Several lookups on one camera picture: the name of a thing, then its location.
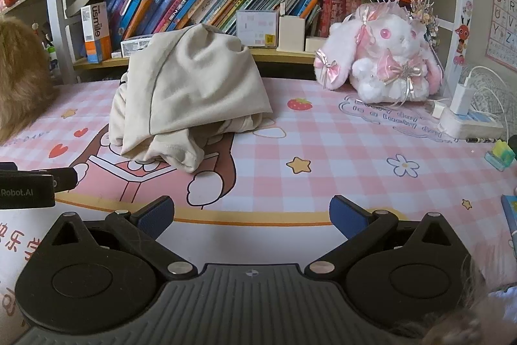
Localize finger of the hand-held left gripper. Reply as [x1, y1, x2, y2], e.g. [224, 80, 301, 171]
[53, 166, 80, 193]

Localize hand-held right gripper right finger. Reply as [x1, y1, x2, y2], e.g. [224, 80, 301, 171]
[304, 195, 465, 281]

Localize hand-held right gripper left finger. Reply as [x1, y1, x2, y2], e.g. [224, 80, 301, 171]
[40, 196, 198, 281]

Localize beige t-shirt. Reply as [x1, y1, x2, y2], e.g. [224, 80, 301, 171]
[109, 24, 274, 174]

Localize fluffy orange white cat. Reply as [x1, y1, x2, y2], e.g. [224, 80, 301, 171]
[0, 17, 57, 146]

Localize small white plug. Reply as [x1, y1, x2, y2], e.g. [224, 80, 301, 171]
[428, 100, 447, 119]

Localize white orange upright box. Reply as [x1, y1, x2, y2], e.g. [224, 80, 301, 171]
[81, 2, 112, 64]

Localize white orange flat box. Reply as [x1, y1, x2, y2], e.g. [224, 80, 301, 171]
[120, 34, 156, 58]

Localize white power strip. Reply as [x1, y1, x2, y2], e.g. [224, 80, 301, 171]
[438, 108, 505, 139]

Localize pink white plush bunny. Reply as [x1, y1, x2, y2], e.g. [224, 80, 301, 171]
[313, 1, 444, 103]

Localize blue book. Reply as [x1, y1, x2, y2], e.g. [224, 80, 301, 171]
[501, 193, 517, 244]

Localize yellow green eraser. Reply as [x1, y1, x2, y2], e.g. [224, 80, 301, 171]
[485, 140, 517, 171]

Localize small white box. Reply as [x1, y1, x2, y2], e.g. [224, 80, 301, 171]
[305, 36, 330, 54]

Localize white square pen holder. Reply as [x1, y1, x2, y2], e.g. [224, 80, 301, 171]
[279, 14, 306, 52]

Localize deer sticker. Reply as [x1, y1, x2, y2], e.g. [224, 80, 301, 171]
[452, 24, 471, 65]

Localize clear box with label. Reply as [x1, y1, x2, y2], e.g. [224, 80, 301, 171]
[236, 9, 280, 48]

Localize gold crown ornament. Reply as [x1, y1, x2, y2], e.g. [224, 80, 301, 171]
[374, 0, 439, 42]

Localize wooden bookshelf white frame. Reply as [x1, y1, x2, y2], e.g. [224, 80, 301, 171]
[42, 0, 477, 85]

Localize white charger cable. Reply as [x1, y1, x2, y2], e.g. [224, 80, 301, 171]
[464, 64, 510, 136]

